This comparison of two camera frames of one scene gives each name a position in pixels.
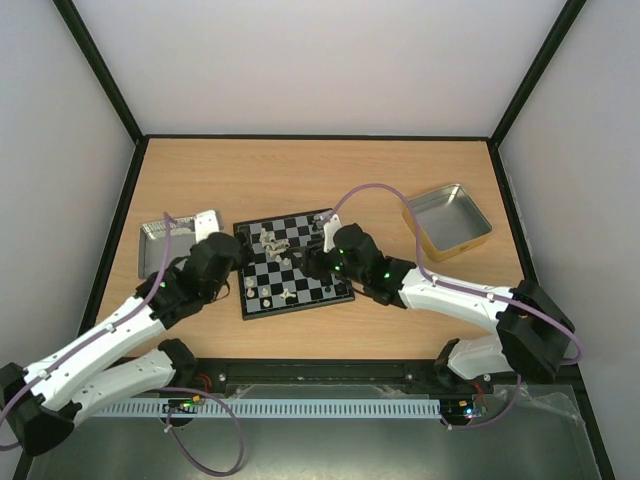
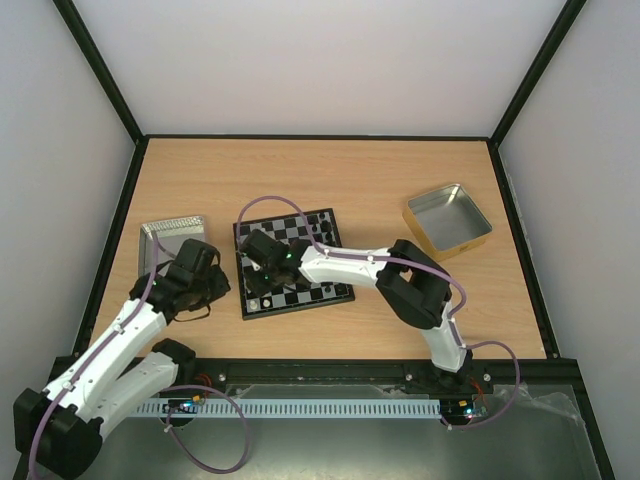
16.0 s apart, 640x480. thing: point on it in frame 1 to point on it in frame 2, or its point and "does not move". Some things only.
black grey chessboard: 271,283 does not move
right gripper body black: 314,258 to 257,280
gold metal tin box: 450,224 does not move
